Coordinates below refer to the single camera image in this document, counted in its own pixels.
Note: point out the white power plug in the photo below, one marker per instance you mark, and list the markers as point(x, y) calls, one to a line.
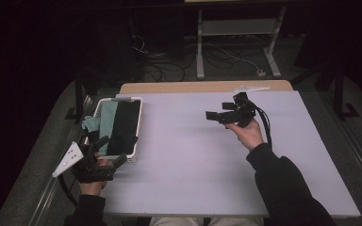
point(261, 73)

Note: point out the white perforated plastic basket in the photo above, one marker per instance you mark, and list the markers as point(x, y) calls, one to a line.
point(138, 125)

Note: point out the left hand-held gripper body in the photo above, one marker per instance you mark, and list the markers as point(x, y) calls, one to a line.
point(91, 174)

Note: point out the black floor stand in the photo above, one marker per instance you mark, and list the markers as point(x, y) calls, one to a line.
point(79, 103)
point(339, 94)

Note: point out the teal and black garment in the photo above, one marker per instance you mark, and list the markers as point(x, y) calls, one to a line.
point(124, 125)

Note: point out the person's left hand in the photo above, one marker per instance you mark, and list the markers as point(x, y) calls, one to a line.
point(91, 188)

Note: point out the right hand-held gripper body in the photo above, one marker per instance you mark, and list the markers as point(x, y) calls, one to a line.
point(240, 114)

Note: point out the person's right hand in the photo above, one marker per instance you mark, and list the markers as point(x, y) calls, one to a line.
point(248, 135)

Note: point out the wooden table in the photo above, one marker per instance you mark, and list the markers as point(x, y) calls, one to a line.
point(176, 87)

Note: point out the grey metal stand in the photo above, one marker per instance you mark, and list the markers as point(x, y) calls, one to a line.
point(238, 27)

